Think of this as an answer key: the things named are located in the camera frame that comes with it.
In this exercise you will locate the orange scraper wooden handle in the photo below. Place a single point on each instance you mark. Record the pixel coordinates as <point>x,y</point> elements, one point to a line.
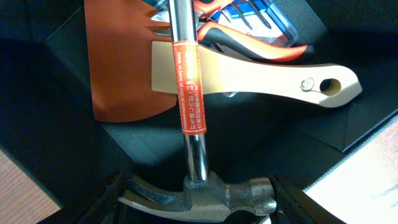
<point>132,70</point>

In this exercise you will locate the red black cutting pliers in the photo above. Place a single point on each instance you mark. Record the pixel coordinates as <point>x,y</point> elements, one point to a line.
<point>244,44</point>

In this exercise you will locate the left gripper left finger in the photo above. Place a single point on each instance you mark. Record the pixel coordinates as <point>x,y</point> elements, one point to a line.
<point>104,203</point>

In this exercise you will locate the dark green box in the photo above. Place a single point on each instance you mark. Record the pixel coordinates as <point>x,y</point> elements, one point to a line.
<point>46,123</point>

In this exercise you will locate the small claw hammer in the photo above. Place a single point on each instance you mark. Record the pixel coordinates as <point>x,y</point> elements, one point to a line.
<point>205,197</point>

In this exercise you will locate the blue precision screwdriver set case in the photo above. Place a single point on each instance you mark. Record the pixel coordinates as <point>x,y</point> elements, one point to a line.
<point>259,19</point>

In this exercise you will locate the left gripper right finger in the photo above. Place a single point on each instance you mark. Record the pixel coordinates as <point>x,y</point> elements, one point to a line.
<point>295,206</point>

